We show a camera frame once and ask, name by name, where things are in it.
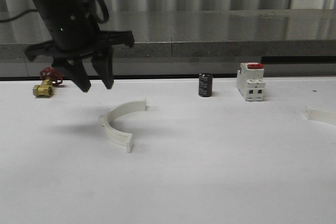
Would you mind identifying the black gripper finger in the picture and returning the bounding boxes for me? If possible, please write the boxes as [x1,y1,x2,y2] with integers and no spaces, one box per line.
[63,59,91,92]
[91,49,114,89]

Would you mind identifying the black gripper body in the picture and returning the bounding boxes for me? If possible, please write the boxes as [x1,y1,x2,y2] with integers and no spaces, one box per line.
[24,6,135,71]

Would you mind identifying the white pipe clamp half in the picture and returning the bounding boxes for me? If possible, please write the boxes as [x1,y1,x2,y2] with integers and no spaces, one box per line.
[98,99,147,153]
[305,106,336,126]

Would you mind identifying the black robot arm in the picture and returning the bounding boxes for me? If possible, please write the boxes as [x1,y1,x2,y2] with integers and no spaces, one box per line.
[25,0,134,92]

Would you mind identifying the grey stone counter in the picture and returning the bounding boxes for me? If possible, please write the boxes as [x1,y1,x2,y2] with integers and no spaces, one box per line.
[0,8,336,78]

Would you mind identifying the black cylindrical capacitor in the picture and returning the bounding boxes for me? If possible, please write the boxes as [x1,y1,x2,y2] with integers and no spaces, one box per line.
[198,73,213,97]

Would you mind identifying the brass valve with red handle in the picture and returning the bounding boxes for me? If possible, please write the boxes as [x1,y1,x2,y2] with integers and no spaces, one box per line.
[33,67,63,97]

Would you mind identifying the white circuit breaker red switch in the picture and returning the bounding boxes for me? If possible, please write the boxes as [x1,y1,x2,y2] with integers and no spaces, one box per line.
[236,62,266,101]

